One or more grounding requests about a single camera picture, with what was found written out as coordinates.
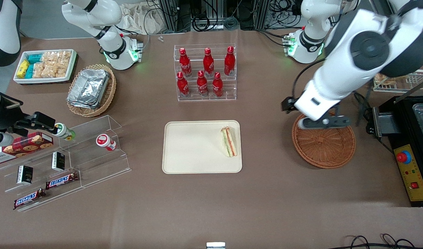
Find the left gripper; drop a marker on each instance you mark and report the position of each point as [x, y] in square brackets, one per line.
[289, 103]

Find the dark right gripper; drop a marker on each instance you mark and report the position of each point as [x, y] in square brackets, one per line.
[7, 116]

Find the triangular sandwich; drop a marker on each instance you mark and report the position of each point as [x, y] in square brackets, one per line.
[228, 143]

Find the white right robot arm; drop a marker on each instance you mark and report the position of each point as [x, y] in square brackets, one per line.
[94, 14]

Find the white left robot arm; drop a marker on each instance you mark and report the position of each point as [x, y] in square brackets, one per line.
[339, 77]

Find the round brown wicker basket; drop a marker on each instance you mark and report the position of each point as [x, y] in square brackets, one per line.
[322, 148]

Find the white rectangular snack tray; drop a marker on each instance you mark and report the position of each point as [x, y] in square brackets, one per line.
[73, 65]

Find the oval tan wicker basket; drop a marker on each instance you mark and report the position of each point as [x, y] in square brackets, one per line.
[109, 93]

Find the beige rectangular tray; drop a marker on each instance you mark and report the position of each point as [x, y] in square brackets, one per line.
[194, 148]

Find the red plaid cookie box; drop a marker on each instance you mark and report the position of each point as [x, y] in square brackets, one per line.
[28, 144]

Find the green-capped small bottle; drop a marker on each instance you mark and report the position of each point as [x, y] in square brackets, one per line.
[63, 131]

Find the small black box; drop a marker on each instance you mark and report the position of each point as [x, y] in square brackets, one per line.
[58, 161]
[25, 174]

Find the teal snack pack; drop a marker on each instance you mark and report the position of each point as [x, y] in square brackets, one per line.
[29, 71]
[35, 58]

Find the clear bag of crackers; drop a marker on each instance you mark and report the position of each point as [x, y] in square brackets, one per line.
[56, 56]
[63, 68]
[49, 70]
[38, 70]

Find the yellow snack pack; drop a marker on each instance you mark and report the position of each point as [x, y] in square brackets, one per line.
[22, 69]

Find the Snickers chocolate bar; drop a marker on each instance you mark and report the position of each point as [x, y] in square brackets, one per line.
[28, 199]
[61, 181]

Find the stacked aluminium foil trays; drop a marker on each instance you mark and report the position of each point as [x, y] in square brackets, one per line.
[88, 88]

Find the red cola bottle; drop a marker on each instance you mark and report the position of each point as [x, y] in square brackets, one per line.
[208, 64]
[229, 63]
[202, 85]
[182, 85]
[217, 85]
[184, 64]

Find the clear acrylic stepped shelf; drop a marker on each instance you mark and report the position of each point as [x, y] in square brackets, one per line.
[94, 162]

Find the red-capped small bottle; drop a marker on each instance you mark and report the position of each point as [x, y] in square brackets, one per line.
[105, 141]

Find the clear acrylic bottle rack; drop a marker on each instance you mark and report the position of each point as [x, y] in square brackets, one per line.
[204, 98]

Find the bagged fried snack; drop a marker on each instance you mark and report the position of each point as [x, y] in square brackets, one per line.
[385, 80]

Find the black machine base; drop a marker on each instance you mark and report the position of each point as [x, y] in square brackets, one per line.
[405, 121]

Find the yellow emergency stop box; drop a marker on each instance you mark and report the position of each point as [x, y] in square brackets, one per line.
[412, 176]

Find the crumpled beige cloth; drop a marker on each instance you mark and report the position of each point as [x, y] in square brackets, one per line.
[139, 19]

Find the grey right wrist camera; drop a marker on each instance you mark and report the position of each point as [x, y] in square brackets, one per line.
[2, 139]

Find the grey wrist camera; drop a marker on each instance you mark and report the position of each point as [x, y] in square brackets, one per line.
[2, 139]
[327, 122]

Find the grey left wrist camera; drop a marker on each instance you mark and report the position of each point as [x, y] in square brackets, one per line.
[327, 122]

